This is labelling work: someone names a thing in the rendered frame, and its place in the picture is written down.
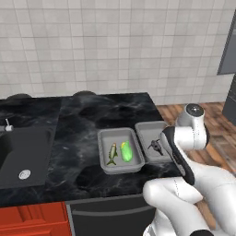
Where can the dark round stool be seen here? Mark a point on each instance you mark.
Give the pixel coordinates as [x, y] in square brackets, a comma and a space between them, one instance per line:
[19, 96]
[83, 93]

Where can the grey wall cabinet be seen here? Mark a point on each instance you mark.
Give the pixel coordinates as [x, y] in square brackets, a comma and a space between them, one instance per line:
[229, 52]

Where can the green yellow fish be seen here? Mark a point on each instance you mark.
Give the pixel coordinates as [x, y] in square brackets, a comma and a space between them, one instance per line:
[112, 152]

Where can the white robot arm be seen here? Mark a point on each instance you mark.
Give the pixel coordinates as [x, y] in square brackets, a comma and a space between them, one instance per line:
[215, 184]

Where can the silver tap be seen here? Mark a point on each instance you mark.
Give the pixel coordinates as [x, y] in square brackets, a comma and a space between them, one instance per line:
[9, 127]

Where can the black sink basin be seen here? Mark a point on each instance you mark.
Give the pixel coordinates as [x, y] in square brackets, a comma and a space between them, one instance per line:
[27, 153]

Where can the green corn cob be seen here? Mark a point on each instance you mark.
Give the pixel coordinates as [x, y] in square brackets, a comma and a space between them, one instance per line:
[126, 153]

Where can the red cupboard door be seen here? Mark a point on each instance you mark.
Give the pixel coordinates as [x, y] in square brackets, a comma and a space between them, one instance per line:
[37, 231]

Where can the dark grey appliance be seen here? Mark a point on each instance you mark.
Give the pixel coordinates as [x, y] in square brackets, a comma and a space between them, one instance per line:
[231, 104]

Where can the dark grey dishwasher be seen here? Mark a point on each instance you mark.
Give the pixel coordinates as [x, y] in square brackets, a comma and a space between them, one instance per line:
[113, 226]

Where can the grey tupperware container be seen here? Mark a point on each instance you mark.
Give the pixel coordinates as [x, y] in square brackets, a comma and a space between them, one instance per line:
[121, 168]
[146, 129]

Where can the red drawer front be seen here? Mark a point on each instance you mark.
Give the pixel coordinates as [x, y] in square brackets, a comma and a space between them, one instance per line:
[33, 212]

